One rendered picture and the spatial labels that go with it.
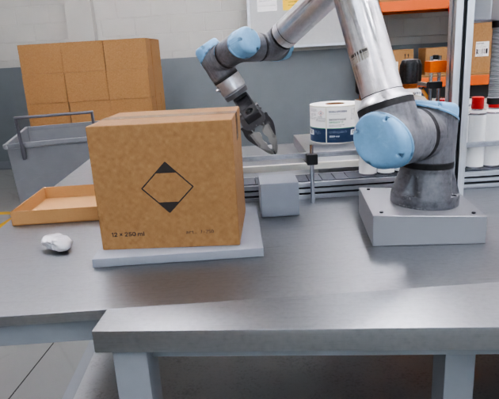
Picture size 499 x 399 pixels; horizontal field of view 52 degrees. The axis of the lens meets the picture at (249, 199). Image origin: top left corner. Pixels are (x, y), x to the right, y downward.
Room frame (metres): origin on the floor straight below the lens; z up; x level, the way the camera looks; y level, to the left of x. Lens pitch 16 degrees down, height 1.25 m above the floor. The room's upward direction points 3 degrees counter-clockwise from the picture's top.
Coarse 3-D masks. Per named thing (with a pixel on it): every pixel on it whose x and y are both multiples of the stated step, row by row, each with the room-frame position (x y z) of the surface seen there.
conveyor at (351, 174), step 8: (488, 168) 1.46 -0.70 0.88; (496, 168) 1.45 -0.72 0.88; (296, 176) 1.50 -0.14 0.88; (304, 176) 1.49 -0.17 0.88; (320, 176) 1.48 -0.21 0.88; (328, 176) 1.48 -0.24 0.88; (336, 176) 1.47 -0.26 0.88; (344, 176) 1.47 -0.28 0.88; (352, 176) 1.46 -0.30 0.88; (360, 176) 1.46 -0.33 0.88; (368, 176) 1.45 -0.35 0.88; (376, 176) 1.44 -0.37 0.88; (384, 176) 1.44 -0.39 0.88; (392, 176) 1.44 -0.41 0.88; (248, 184) 1.43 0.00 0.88; (256, 184) 1.43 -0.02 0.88
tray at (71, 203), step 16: (48, 192) 1.59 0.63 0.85; (64, 192) 1.59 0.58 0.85; (80, 192) 1.59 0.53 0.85; (16, 208) 1.36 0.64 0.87; (32, 208) 1.47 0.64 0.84; (48, 208) 1.47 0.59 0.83; (64, 208) 1.33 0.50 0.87; (80, 208) 1.33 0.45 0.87; (96, 208) 1.34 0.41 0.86; (16, 224) 1.33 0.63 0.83; (32, 224) 1.33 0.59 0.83
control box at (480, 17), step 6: (480, 0) 1.32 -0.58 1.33; (486, 0) 1.31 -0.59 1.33; (492, 0) 1.30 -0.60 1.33; (498, 0) 1.37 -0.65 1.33; (474, 6) 1.32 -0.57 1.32; (480, 6) 1.32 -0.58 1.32; (486, 6) 1.31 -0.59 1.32; (492, 6) 1.31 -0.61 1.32; (498, 6) 1.38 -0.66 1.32; (474, 12) 1.32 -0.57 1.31; (480, 12) 1.32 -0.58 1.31; (486, 12) 1.31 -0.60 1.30; (492, 12) 1.31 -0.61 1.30; (498, 12) 1.38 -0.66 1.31; (474, 18) 1.32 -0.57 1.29; (480, 18) 1.32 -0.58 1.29; (486, 18) 1.31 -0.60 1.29; (492, 18) 1.31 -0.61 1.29; (498, 18) 1.39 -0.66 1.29
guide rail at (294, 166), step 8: (344, 160) 1.52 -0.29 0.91; (352, 160) 1.51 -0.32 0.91; (248, 168) 1.51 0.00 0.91; (256, 168) 1.51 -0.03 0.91; (264, 168) 1.51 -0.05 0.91; (272, 168) 1.51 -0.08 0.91; (280, 168) 1.51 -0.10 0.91; (288, 168) 1.51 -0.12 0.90; (296, 168) 1.51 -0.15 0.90; (304, 168) 1.51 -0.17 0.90; (320, 168) 1.51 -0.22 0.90; (328, 168) 1.51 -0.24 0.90
